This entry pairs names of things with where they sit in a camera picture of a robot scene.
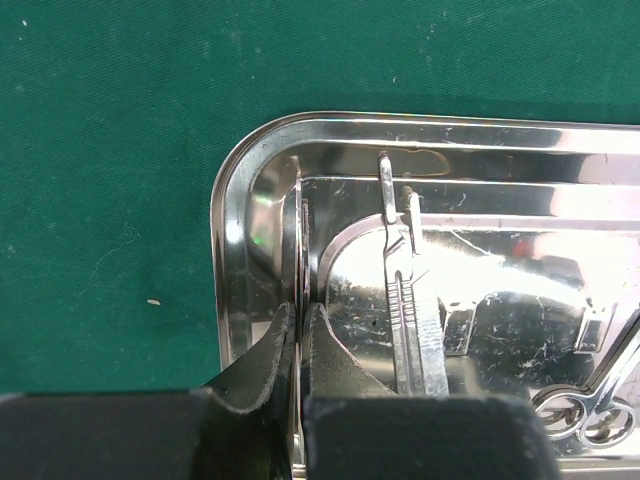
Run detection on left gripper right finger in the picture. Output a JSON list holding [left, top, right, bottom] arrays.
[[303, 303, 560, 479]]

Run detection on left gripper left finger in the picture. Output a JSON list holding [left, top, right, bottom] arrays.
[[1, 303, 296, 479]]

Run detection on steel instrument tray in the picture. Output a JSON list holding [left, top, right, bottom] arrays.
[[210, 112, 639, 479]]

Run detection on dark green surgical cloth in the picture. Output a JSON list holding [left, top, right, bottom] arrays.
[[1, 1, 639, 392]]

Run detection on small steel scissors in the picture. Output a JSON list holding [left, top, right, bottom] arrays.
[[532, 317, 639, 449]]

